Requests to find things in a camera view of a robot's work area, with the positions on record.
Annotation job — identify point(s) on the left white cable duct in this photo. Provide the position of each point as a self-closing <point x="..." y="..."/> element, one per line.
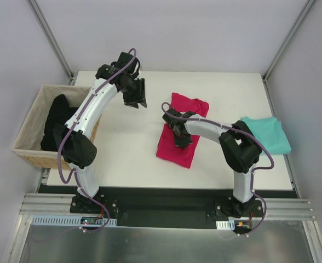
<point x="56" y="220"/>

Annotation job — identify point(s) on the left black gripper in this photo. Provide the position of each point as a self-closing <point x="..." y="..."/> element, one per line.
<point x="136" y="89"/>

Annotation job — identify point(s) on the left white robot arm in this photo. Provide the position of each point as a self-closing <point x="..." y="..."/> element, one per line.
<point x="75" y="150"/>

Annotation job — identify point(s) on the white cable duct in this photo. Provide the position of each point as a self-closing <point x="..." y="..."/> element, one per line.
<point x="56" y="220"/>
<point x="225" y="225"/>

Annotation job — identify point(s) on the right white cable duct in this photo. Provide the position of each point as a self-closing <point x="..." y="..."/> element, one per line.
<point x="225" y="225"/>

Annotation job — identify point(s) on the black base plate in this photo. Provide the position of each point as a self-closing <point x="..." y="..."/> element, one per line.
<point x="167" y="207"/>

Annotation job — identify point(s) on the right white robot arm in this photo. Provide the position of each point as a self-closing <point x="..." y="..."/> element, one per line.
<point x="238" y="145"/>

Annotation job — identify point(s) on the wicker laundry basket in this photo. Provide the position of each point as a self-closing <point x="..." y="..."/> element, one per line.
<point x="28" y="141"/>

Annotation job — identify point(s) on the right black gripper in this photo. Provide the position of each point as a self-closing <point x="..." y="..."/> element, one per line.
<point x="181" y="135"/>

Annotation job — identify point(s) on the black t shirt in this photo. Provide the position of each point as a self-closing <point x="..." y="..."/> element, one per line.
<point x="59" y="112"/>

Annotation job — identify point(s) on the aluminium rail frame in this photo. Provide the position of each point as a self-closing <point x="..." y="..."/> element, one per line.
<point x="291" y="230"/>

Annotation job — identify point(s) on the left rear aluminium post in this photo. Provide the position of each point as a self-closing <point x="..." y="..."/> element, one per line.
<point x="39" y="15"/>

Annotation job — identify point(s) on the pink t shirt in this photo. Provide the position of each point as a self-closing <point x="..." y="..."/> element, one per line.
<point x="166" y="149"/>

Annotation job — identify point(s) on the aluminium post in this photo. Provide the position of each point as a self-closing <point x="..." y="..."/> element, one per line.
<point x="306" y="9"/>
<point x="39" y="15"/>

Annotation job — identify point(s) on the right rear aluminium post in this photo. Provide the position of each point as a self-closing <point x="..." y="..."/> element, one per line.
<point x="306" y="9"/>

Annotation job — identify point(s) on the folded teal t shirt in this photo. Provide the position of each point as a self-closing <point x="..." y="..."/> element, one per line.
<point x="269" y="132"/>

